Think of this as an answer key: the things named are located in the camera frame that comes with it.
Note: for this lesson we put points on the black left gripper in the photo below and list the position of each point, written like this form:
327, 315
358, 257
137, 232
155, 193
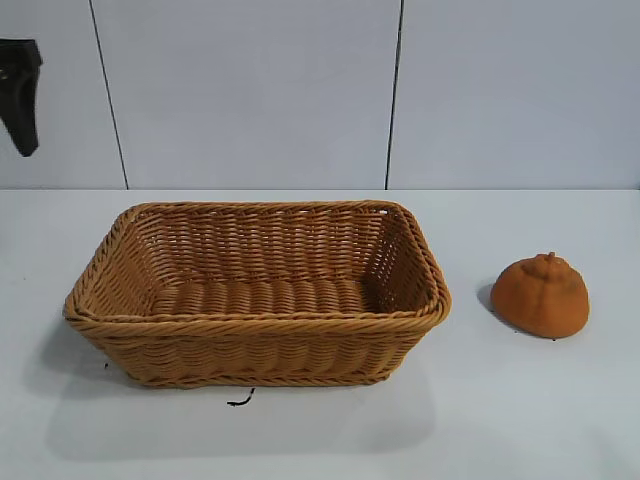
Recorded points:
20, 55

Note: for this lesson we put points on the woven wicker rectangular basket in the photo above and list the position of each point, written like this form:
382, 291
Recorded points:
260, 330

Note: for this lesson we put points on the orange pumpkin-shaped bread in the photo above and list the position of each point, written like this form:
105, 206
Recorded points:
542, 305

